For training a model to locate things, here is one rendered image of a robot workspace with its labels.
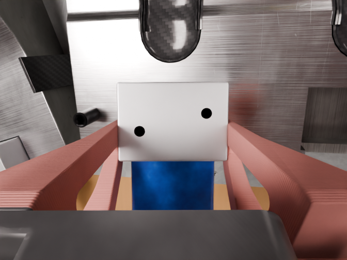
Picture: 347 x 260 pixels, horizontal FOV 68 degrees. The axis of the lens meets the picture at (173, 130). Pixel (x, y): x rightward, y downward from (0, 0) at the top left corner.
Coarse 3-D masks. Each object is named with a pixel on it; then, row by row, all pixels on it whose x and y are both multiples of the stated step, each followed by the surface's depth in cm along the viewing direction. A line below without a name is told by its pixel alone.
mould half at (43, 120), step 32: (0, 0) 20; (32, 0) 24; (0, 32) 21; (32, 32) 23; (0, 64) 22; (0, 96) 23; (32, 96) 23; (64, 96) 25; (0, 128) 24; (32, 128) 23; (64, 128) 24
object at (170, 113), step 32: (128, 96) 11; (160, 96) 11; (192, 96) 11; (224, 96) 11; (128, 128) 11; (160, 128) 12; (192, 128) 12; (224, 128) 12; (128, 160) 12; (160, 160) 12; (192, 160) 12; (224, 160) 12; (160, 192) 13; (192, 192) 13
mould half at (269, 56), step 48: (96, 0) 16; (240, 0) 15; (288, 0) 14; (96, 48) 17; (144, 48) 16; (240, 48) 15; (288, 48) 14; (336, 48) 14; (96, 96) 18; (240, 96) 16; (288, 96) 15; (288, 144) 16
